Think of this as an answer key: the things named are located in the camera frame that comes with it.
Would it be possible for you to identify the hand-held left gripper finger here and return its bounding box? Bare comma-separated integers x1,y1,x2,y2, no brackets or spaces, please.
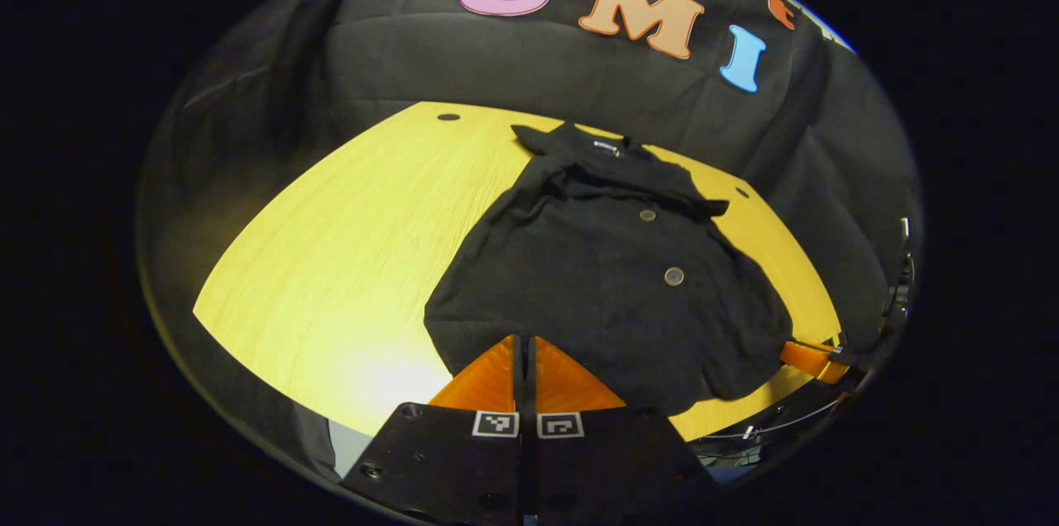
341,334,524,526
525,334,719,526

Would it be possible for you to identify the black backdrop cloth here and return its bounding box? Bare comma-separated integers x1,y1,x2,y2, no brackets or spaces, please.
137,0,923,502

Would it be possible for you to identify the black button shirt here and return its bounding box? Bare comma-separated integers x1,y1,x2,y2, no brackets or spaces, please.
424,122,793,418

